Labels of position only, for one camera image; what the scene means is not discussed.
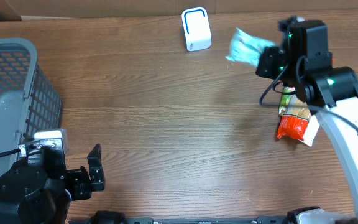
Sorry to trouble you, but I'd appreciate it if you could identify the teal snack bar packet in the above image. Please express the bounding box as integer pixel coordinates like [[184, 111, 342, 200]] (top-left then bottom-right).
[[226, 28, 277, 67]]

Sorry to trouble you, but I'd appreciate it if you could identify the green drink pouch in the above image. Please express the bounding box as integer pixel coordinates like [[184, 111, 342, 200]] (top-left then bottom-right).
[[278, 87, 295, 116]]

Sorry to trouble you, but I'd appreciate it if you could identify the orange San Remo pasta packet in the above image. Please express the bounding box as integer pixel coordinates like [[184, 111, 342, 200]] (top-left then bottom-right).
[[277, 95, 311, 140]]

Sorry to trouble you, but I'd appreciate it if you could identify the white tube gold cap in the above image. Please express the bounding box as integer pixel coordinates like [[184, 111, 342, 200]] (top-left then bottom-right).
[[300, 115, 320, 147]]

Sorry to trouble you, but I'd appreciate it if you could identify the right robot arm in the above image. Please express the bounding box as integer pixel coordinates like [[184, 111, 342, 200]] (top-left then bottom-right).
[[255, 16, 358, 223]]

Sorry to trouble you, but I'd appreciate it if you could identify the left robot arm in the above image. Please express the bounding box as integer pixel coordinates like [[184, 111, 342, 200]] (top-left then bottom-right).
[[0, 138, 106, 224]]

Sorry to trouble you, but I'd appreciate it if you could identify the white barcode scanner stand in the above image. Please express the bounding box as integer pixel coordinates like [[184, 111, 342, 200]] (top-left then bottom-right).
[[181, 7, 212, 52]]

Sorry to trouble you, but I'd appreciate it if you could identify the grey plastic mesh basket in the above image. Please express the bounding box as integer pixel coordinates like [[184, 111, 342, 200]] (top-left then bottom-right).
[[0, 37, 63, 212]]

